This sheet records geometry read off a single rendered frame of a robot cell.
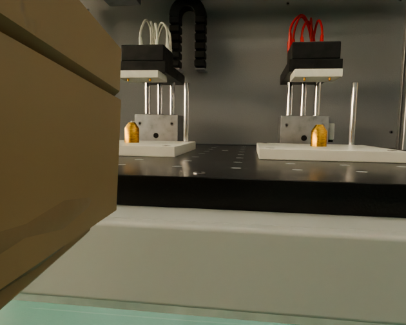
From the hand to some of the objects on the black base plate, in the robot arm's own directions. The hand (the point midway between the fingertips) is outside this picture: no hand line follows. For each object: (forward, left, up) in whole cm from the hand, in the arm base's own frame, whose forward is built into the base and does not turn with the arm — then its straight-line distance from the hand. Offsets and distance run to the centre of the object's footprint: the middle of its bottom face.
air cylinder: (+31, +9, -27) cm, 42 cm away
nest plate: (+18, -16, -27) cm, 36 cm away
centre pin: (+16, +8, -26) cm, 32 cm away
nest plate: (+17, +8, -28) cm, 33 cm away
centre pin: (+18, -16, -26) cm, 35 cm away
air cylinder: (+33, -15, -26) cm, 44 cm away
